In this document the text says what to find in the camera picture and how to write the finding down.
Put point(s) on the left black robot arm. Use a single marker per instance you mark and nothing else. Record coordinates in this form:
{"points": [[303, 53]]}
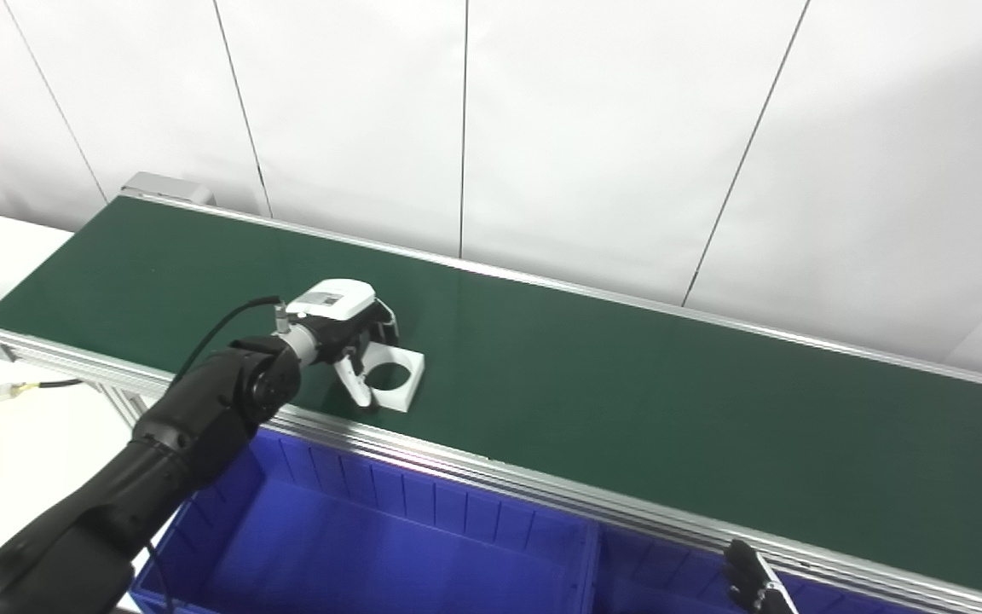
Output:
{"points": [[184, 426]]}

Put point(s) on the white square part with hole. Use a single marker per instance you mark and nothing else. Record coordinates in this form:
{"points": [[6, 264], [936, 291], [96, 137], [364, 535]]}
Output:
{"points": [[406, 375]]}

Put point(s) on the blue plastic bin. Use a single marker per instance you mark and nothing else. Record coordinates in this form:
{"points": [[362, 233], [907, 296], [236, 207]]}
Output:
{"points": [[372, 554], [670, 580]]}

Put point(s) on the grey conveyor motor housing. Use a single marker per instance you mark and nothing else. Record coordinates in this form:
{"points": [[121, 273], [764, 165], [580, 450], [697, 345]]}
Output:
{"points": [[167, 186]]}

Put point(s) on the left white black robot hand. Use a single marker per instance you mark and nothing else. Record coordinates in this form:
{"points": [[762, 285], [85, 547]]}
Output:
{"points": [[342, 311]]}

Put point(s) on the aluminium conveyor leg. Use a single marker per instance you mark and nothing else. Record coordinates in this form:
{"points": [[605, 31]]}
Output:
{"points": [[123, 402]]}

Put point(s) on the green conveyor belt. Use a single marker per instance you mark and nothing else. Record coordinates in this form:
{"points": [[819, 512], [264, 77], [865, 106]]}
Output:
{"points": [[627, 401], [457, 460]]}

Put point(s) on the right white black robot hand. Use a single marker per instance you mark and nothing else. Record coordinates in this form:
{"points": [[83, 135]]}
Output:
{"points": [[755, 580]]}

